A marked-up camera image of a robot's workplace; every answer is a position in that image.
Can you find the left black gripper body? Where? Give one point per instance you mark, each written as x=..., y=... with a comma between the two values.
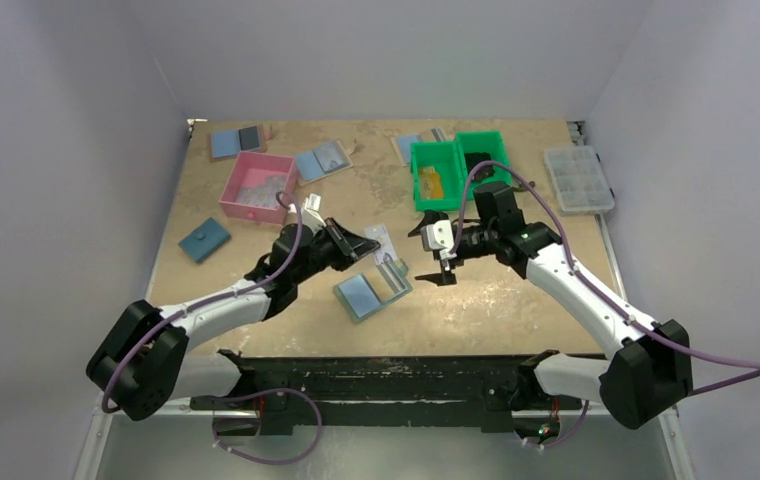
x=326, y=251

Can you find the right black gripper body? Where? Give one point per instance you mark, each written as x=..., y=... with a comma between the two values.
x=468, y=242

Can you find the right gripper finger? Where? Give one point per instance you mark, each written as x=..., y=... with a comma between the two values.
x=429, y=219
x=444, y=277

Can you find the green card holder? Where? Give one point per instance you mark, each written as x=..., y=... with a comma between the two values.
x=366, y=294

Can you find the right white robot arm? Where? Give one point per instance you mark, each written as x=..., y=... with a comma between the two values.
x=644, y=370

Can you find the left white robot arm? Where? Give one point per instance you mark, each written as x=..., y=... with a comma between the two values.
x=142, y=363

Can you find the cards in pink box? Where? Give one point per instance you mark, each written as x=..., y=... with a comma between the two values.
x=262, y=195

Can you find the blue card behind bin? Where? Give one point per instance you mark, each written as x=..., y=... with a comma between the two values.
x=402, y=144

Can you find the dark blue card holder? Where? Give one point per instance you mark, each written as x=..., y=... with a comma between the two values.
x=204, y=240

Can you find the yellow item in bin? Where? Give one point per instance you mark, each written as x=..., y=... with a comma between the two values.
x=430, y=184

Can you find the left green bin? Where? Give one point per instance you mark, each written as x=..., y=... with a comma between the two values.
x=445, y=157

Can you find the green bin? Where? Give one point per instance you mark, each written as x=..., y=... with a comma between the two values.
x=445, y=157
x=484, y=141

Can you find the black item in bin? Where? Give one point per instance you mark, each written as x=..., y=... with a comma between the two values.
x=473, y=159

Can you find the pink open box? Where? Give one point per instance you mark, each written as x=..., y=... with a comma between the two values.
x=251, y=168

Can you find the right green bin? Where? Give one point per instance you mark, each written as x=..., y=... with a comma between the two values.
x=484, y=141

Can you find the clear compartment organizer box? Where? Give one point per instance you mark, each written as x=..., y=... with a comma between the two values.
x=578, y=180

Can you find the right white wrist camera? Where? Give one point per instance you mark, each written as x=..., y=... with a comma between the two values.
x=438, y=238

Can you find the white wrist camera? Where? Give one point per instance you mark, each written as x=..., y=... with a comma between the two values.
x=309, y=213
x=438, y=238

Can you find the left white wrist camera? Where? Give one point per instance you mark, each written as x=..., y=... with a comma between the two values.
x=309, y=213

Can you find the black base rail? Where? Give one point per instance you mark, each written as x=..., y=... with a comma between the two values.
x=487, y=392

